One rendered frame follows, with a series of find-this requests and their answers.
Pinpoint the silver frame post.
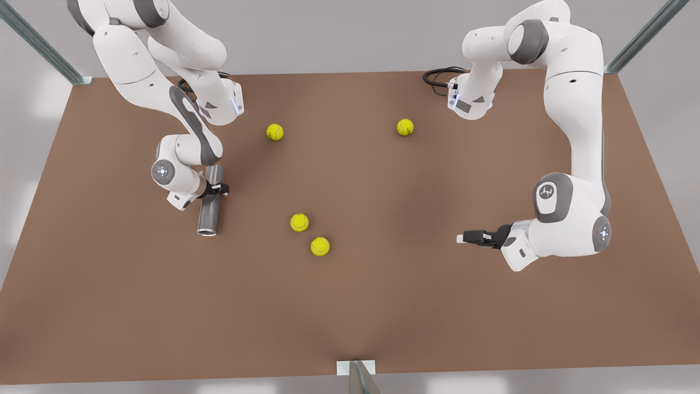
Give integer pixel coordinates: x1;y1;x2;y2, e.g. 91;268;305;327
604;0;691;75
336;360;382;394
0;0;94;86

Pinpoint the black cable loop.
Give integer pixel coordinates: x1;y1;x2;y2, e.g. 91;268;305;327
422;66;469;98
177;71;232;95

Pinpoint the grey tennis ball tube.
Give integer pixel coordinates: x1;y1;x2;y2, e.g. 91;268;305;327
197;165;226;237

